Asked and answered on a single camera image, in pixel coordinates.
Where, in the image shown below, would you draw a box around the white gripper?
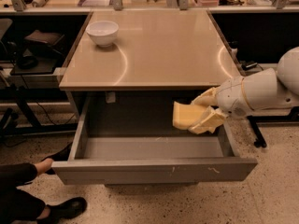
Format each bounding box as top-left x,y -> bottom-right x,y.
188,76 -> 251,134

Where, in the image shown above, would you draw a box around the yellow sponge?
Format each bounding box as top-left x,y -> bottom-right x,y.
172,102 -> 206,130

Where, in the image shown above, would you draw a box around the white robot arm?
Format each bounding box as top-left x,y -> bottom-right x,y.
188,48 -> 299,134

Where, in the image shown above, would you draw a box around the grey cabinet with counter top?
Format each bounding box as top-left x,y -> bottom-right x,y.
60,9 -> 239,116

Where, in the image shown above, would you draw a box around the grey open top drawer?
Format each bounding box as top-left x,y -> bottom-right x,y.
53,96 -> 257,185

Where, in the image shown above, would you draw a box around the small black device right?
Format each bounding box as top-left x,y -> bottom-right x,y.
241,61 -> 258,71

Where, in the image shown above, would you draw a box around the black stand leg right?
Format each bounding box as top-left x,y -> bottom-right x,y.
248,116 -> 267,148

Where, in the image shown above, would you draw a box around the white ceramic bowl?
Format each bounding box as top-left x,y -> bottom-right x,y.
86,21 -> 119,47

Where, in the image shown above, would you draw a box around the black shoe lower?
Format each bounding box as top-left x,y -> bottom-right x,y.
36,197 -> 87,224

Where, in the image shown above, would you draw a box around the dark box on shelf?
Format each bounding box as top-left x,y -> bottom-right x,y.
24,30 -> 66,58

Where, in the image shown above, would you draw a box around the black trouser leg upper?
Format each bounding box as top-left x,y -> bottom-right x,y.
0,163 -> 37,190

